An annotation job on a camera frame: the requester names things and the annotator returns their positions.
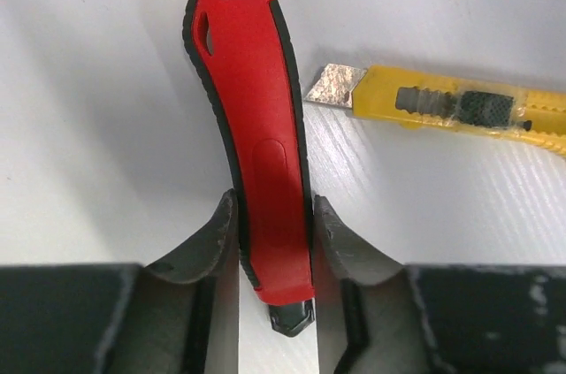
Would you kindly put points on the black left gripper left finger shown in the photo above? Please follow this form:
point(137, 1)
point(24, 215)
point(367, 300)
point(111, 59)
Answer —
point(179, 314)

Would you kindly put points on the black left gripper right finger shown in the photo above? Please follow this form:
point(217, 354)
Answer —
point(376, 315)

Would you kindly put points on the red folding knife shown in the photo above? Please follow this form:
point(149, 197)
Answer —
point(243, 55)

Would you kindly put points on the yellow black box cutter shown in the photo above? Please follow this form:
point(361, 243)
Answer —
point(416, 99)

